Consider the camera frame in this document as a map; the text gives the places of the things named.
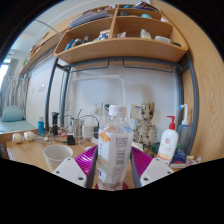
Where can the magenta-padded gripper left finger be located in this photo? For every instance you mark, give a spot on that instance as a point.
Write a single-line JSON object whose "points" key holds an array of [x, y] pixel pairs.
{"points": [[68, 170]]}

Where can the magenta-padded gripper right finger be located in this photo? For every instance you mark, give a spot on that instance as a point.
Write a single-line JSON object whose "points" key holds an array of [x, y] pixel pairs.
{"points": [[156, 170]]}

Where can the clear plastic water bottle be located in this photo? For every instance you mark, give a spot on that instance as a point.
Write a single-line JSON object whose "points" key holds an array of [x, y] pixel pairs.
{"points": [[115, 150]]}

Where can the cream white cup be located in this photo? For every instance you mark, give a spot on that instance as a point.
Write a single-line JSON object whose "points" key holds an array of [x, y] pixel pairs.
{"points": [[55, 156]]}

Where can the small blue box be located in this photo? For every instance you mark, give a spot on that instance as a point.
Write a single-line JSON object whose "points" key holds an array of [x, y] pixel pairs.
{"points": [[178, 158]]}

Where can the white red-pump lotion bottle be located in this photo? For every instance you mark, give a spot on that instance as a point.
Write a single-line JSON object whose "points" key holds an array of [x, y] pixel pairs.
{"points": [[167, 143]]}

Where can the black power adapter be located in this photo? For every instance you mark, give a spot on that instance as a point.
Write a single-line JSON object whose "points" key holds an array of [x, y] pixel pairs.
{"points": [[71, 139]]}

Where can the white charger block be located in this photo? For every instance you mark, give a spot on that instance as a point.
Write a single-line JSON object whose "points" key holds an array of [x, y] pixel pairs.
{"points": [[88, 131]]}

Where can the metal cup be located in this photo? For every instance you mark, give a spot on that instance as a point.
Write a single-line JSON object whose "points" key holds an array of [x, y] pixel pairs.
{"points": [[77, 127]]}

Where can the wooden tree figurine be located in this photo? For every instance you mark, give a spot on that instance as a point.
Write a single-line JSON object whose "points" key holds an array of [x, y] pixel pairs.
{"points": [[146, 126]]}

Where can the blue spray bottle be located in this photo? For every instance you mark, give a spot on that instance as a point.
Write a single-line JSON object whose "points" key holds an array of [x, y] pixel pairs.
{"points": [[183, 131]]}

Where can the black electric shaver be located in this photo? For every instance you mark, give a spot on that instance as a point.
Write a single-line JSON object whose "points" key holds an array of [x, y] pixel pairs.
{"points": [[55, 123]]}

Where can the small blue bottle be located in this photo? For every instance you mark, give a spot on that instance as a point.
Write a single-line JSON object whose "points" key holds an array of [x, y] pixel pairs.
{"points": [[41, 126]]}

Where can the teal pillow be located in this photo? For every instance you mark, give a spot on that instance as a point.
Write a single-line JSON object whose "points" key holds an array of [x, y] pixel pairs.
{"points": [[12, 114]]}

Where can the white desk lamp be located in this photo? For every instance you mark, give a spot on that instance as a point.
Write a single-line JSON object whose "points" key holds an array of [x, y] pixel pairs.
{"points": [[100, 77]]}

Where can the wooden shelf unit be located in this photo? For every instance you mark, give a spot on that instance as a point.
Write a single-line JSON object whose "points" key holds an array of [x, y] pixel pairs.
{"points": [[123, 50]]}

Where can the grey metal desk frame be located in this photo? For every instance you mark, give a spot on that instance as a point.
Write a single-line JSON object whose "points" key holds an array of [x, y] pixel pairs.
{"points": [[193, 110]]}

